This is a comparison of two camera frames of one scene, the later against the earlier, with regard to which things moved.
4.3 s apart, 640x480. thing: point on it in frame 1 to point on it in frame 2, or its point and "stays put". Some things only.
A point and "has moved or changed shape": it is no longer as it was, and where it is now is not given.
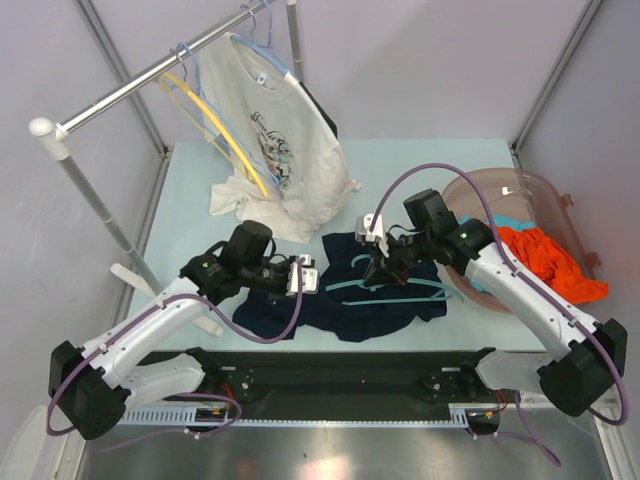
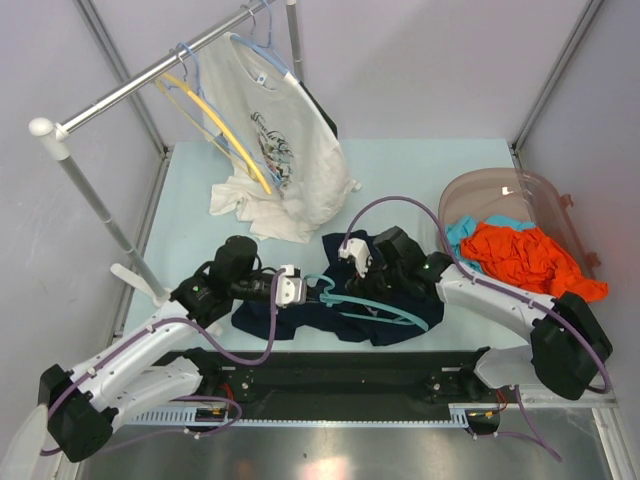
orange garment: x=544 y=257 stays put
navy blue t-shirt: x=347 y=307 has moved or changed shape
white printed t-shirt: x=284 y=136 stays put
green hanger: x=373 y=287 has moved or changed shape
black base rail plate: x=336 y=381 stays put
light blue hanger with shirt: x=267 y=54 stays put
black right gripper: x=386 y=270 to x=359 y=286
